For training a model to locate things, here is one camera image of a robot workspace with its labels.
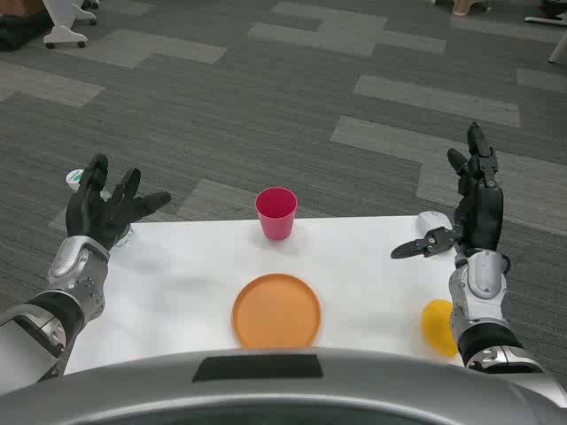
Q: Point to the white computer mouse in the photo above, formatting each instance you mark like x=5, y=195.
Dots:
x=432, y=221

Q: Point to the white table leg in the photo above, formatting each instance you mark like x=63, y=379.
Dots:
x=558, y=49

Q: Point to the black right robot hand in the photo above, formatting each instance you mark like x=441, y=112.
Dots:
x=483, y=212

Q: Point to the white rolling stand base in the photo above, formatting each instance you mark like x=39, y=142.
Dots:
x=66, y=26

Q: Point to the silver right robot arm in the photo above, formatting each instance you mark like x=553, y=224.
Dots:
x=487, y=310

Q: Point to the pink plastic cup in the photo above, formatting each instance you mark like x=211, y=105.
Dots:
x=276, y=212

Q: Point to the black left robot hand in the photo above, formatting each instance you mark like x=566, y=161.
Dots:
x=95, y=217

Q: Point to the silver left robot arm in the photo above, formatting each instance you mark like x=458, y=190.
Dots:
x=53, y=292

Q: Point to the silver robot chest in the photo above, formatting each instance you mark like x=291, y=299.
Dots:
x=283, y=389

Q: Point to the clear plastic water bottle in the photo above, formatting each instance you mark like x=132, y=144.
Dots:
x=76, y=178

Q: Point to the yellow lemon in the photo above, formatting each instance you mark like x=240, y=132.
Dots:
x=436, y=326

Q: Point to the orange plastic plate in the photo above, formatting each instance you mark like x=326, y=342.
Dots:
x=277, y=312

